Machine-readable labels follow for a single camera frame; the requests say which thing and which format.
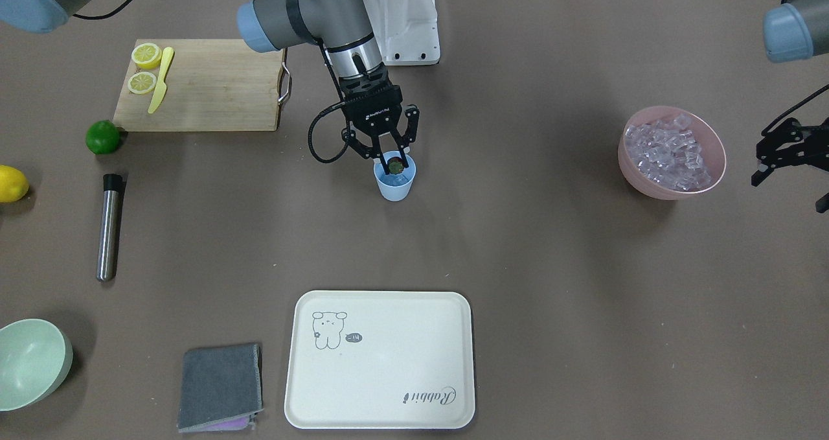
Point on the pink bowl of ice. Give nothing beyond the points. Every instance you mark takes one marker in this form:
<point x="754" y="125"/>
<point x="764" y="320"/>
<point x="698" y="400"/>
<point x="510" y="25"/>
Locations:
<point x="670" y="154"/>

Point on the mint green bowl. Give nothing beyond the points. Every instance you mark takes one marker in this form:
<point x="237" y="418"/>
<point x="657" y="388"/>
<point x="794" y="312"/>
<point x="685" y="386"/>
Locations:
<point x="36" y="357"/>

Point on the grey folded cloth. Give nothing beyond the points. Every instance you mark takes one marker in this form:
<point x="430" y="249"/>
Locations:
<point x="221" y="389"/>

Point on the red strawberry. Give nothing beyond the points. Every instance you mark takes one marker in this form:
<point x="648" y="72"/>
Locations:
<point x="396" y="165"/>

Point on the green lime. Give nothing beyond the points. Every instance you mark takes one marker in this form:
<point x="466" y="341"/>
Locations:
<point x="103" y="137"/>

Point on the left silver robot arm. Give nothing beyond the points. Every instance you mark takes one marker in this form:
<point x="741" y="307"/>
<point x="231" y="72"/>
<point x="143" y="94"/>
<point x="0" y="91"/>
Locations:
<point x="795" y="30"/>

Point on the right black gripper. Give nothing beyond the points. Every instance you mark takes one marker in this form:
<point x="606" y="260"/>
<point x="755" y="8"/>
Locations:
<point x="374" y="113"/>

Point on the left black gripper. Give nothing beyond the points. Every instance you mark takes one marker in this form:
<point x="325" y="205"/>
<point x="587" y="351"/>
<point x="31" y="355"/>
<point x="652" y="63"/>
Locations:
<point x="781" y="150"/>

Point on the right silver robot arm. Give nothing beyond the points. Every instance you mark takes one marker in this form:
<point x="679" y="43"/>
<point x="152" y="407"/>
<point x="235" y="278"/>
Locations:
<point x="341" y="29"/>

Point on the steel muddler black tip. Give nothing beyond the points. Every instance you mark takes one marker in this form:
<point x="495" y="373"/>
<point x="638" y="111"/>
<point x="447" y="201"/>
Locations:
<point x="113" y="189"/>

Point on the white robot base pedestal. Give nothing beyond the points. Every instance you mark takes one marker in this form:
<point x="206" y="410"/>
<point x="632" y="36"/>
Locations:
<point x="406" y="31"/>

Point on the yellow lemon near board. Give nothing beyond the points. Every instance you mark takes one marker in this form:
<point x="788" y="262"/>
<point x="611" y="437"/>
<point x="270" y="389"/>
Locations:
<point x="14" y="184"/>

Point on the light blue plastic cup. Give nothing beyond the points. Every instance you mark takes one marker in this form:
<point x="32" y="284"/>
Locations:
<point x="395" y="187"/>

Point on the wooden cutting board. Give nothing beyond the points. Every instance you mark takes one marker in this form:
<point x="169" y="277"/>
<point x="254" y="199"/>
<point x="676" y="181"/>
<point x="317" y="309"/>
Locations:
<point x="213" y="85"/>

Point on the yellow plastic knife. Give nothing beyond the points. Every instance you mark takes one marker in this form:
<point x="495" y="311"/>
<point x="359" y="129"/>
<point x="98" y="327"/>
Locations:
<point x="161" y="87"/>

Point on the lemon slice inner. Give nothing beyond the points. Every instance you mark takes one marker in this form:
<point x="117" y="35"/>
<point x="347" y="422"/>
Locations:
<point x="141" y="83"/>

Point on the cream rabbit tray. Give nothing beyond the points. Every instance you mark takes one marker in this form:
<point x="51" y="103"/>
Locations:
<point x="381" y="359"/>

